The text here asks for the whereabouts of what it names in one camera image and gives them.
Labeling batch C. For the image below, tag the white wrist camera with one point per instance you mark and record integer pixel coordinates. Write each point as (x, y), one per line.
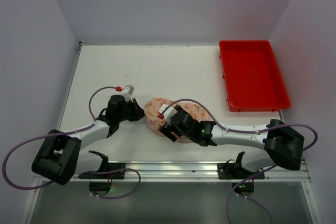
(166, 112)
(127, 92)

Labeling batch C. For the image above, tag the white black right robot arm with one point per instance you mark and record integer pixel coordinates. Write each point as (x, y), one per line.
(275, 144)

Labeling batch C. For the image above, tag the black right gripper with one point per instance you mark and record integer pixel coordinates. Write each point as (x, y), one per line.
(170, 130)

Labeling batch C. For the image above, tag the aluminium mounting rail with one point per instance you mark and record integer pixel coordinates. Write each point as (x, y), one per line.
(198, 172)

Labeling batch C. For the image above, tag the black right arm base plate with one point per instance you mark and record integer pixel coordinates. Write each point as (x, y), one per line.
(231, 171)

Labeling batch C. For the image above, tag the red plastic tray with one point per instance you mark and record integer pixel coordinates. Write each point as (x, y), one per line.
(252, 78)

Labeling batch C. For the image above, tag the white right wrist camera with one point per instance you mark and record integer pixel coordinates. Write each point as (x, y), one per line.
(166, 112)

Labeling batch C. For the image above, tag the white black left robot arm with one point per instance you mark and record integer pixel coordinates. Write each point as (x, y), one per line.
(61, 157)

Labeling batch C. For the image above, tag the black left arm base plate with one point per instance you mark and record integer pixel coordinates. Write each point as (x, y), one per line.
(111, 171)

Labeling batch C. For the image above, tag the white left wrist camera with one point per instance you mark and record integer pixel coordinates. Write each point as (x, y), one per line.
(127, 92)

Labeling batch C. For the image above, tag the floral pink laundry bag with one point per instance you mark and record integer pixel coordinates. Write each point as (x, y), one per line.
(151, 111)

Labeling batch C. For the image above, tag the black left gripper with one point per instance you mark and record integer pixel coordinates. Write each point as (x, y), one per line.
(134, 110)

